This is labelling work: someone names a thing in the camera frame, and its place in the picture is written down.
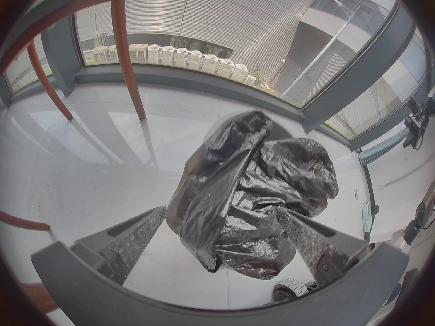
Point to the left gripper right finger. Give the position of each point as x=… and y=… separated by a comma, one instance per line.
x=306, y=239

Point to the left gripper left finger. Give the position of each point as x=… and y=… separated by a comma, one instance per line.
x=136, y=239

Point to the black plastic bag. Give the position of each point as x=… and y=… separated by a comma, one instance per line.
x=238, y=199

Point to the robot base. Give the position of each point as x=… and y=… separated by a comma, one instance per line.
x=289, y=289

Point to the white trash bin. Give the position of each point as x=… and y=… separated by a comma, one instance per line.
x=284, y=131

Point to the window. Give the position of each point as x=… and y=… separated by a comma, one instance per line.
x=356, y=80

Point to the white cushioned wooden chair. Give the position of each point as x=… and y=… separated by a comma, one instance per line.
x=131, y=63

